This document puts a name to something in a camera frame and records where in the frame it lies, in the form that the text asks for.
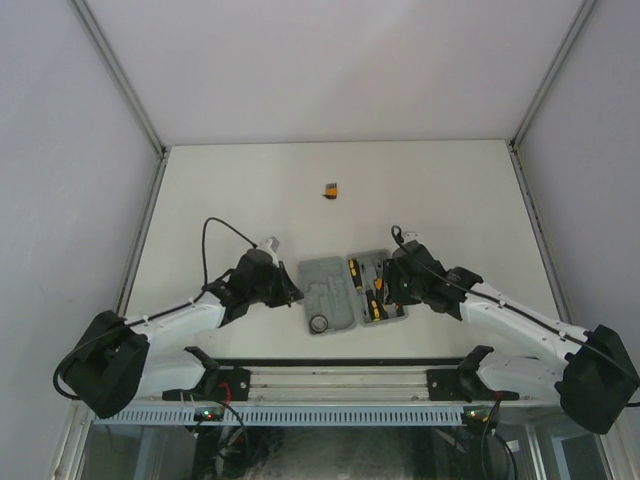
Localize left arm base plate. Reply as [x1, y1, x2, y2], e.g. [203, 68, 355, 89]
[161, 368, 251, 403]

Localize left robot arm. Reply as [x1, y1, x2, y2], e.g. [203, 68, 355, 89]
[53, 248, 304, 419]

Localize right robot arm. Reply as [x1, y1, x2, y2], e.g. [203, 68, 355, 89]
[384, 226, 639, 435]

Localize grey slotted cable duct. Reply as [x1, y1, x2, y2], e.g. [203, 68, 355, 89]
[94, 405, 465, 427]

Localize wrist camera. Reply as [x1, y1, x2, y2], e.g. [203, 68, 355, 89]
[257, 236, 280, 256]
[401, 231, 421, 243]

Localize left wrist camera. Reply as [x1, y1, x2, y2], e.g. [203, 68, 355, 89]
[257, 236, 280, 256]

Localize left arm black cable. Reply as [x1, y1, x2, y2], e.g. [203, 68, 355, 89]
[201, 216, 259, 296]

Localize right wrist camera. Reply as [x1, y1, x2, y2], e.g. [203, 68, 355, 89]
[401, 231, 421, 243]

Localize grey plastic tool case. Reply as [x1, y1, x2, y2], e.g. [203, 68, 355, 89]
[298, 250, 408, 336]

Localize aluminium front rail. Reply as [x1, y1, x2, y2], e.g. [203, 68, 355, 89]
[124, 363, 566, 406]

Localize orange hex key set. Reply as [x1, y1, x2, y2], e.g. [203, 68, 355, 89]
[322, 183, 338, 200]

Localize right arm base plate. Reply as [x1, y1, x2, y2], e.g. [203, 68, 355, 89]
[426, 368, 520, 402]

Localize screwdriver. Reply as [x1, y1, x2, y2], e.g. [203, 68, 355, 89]
[365, 289, 382, 322]
[348, 258, 364, 291]

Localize orange black pliers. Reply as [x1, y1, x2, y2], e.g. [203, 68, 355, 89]
[374, 277, 402, 319]

